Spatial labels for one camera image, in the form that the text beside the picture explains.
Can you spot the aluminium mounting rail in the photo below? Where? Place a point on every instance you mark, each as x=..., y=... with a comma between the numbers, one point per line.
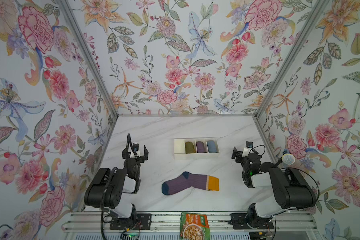
x=293, y=221

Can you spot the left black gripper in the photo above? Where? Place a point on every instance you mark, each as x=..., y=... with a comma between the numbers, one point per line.
x=135, y=156

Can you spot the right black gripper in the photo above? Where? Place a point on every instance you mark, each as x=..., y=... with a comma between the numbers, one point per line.
x=245, y=157

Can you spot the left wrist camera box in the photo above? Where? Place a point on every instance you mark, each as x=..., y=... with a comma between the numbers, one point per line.
x=135, y=148

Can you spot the white divided organizer tray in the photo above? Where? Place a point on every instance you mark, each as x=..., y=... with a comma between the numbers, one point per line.
x=180, y=151

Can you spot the green snack bag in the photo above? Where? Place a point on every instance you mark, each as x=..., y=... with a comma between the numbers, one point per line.
x=194, y=227

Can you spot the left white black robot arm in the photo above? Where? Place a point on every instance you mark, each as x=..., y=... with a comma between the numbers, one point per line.
x=108, y=186

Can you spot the olive green rolled sock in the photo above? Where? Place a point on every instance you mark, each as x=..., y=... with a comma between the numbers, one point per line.
x=190, y=148

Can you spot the purple yellow teal sock pair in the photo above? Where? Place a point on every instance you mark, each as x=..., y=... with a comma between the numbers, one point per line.
x=187, y=180

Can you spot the black stand with round lamp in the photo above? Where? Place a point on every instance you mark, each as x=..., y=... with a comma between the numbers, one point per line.
x=287, y=159

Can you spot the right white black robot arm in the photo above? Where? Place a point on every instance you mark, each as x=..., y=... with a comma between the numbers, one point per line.
x=290, y=190

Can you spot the purple rolled sock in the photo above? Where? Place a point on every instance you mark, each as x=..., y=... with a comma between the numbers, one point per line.
x=200, y=147

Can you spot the blue rolled sock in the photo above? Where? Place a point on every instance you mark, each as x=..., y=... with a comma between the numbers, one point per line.
x=212, y=147

